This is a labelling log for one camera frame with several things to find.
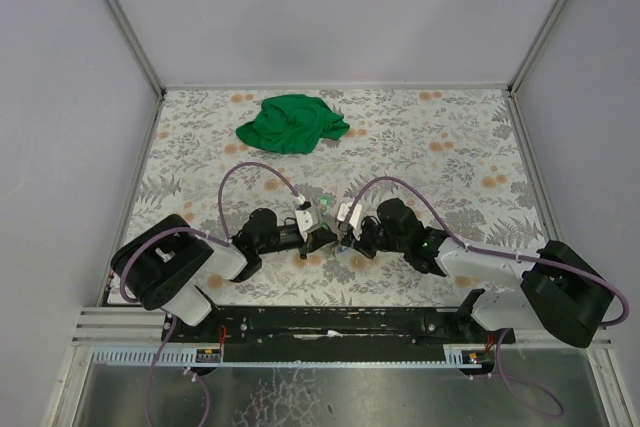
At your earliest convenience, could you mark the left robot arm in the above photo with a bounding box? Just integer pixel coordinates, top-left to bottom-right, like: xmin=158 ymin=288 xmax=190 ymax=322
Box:
xmin=111 ymin=202 xmax=338 ymax=327

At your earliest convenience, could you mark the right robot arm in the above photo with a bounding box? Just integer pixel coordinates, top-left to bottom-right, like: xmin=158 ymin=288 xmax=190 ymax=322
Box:
xmin=336 ymin=198 xmax=614 ymax=348

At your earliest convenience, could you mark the floral table mat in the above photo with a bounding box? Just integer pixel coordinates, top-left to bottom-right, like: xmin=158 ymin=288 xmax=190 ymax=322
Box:
xmin=102 ymin=87 xmax=584 ymax=308

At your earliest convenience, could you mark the green crumpled cloth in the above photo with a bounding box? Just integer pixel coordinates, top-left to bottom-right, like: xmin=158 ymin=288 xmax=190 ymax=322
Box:
xmin=236 ymin=94 xmax=350 ymax=154

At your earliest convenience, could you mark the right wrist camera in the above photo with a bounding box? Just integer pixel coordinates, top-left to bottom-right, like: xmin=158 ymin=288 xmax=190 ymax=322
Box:
xmin=336 ymin=201 xmax=364 ymax=238

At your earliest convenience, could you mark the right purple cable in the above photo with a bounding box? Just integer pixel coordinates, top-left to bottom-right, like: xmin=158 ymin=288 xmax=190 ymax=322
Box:
xmin=352 ymin=175 xmax=631 ymax=418

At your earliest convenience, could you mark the purple cable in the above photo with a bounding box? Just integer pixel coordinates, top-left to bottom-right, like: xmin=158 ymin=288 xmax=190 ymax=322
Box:
xmin=119 ymin=161 xmax=306 ymax=427
xmin=352 ymin=175 xmax=631 ymax=418

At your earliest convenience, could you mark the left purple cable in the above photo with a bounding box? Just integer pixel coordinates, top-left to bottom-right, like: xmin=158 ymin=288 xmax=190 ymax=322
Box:
xmin=119 ymin=161 xmax=306 ymax=427

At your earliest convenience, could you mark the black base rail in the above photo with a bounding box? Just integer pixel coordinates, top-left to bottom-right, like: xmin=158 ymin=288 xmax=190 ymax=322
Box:
xmin=163 ymin=306 xmax=501 ymax=364

